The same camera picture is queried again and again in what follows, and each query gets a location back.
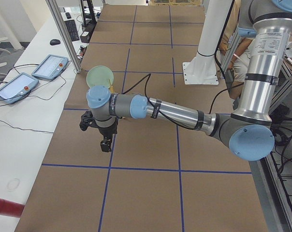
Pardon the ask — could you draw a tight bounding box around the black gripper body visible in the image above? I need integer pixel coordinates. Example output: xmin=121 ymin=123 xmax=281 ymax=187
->
xmin=98 ymin=123 xmax=118 ymax=140

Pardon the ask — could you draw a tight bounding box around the pale green plate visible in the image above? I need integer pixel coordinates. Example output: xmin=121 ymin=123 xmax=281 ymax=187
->
xmin=86 ymin=65 xmax=114 ymax=88

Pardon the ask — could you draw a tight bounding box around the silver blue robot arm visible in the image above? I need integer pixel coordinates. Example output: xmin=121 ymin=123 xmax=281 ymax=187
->
xmin=80 ymin=0 xmax=292 ymax=161

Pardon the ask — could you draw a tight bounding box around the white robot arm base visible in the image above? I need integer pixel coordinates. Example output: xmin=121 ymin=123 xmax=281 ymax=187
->
xmin=183 ymin=0 xmax=234 ymax=85

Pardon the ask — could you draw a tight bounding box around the wooden dish rack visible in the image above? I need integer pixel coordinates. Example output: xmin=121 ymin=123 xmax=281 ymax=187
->
xmin=108 ymin=79 xmax=115 ymax=93

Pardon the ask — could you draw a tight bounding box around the far blue teach pendant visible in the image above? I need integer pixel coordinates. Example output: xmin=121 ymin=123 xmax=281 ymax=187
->
xmin=31 ymin=54 xmax=69 ymax=80

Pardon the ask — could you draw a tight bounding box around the blue teach pendant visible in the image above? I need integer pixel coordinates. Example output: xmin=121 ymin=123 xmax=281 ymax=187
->
xmin=0 ymin=72 xmax=39 ymax=104
xmin=31 ymin=54 xmax=69 ymax=80

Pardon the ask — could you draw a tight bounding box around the small black box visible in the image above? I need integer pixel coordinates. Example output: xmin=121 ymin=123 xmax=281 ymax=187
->
xmin=80 ymin=31 xmax=91 ymax=44

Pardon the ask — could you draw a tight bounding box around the near blue teach pendant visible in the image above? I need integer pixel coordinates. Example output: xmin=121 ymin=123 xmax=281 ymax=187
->
xmin=0 ymin=72 xmax=39 ymax=104

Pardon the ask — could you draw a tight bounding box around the black computer mouse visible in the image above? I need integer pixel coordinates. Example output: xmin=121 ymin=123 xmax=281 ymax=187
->
xmin=50 ymin=39 xmax=61 ymax=46

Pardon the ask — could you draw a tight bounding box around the black keyboard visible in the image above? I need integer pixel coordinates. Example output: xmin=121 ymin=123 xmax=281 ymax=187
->
xmin=64 ymin=19 xmax=79 ymax=42

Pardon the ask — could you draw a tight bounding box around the red cylinder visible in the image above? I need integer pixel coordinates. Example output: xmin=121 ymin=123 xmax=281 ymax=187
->
xmin=0 ymin=198 xmax=25 ymax=218

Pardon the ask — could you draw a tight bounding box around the seated person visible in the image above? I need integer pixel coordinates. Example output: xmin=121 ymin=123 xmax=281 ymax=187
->
xmin=219 ymin=0 xmax=253 ymax=100

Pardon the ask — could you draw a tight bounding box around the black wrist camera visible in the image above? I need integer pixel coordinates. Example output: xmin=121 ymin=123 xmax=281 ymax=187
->
xmin=79 ymin=110 xmax=97 ymax=131

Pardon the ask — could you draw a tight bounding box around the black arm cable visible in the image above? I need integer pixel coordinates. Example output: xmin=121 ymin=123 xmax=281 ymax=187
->
xmin=121 ymin=73 xmax=245 ymax=129

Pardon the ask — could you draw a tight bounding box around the aluminium frame post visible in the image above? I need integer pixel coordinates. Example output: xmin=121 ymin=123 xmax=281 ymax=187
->
xmin=46 ymin=0 xmax=81 ymax=73

